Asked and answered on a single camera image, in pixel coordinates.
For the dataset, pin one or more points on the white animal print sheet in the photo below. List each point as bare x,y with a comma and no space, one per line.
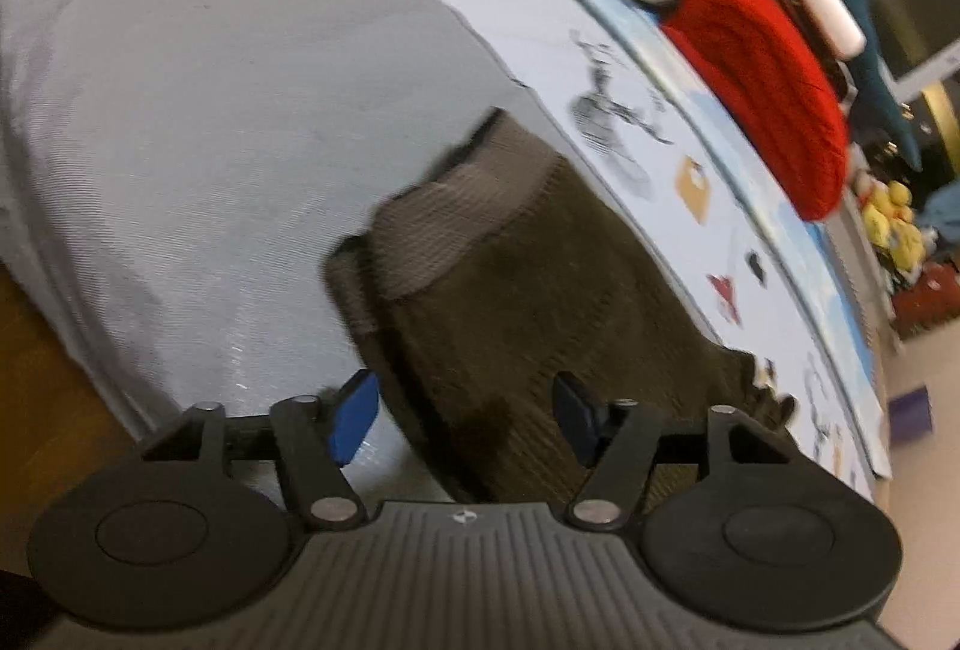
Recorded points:
540,5

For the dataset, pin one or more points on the red box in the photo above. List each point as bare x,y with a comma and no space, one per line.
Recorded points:
930,305

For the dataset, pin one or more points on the red knit blanket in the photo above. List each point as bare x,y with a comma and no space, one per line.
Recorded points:
757,80

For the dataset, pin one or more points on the yellow plush toys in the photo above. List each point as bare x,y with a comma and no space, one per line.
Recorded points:
896,230

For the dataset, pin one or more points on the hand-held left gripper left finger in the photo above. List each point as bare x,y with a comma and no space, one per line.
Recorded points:
354,414

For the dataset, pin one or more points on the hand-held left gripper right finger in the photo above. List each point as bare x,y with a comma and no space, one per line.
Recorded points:
576,414

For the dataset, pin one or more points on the purple box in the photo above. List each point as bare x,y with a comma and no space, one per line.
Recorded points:
909,418

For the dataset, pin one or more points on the light grey woven blanket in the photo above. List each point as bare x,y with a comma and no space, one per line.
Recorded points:
187,95

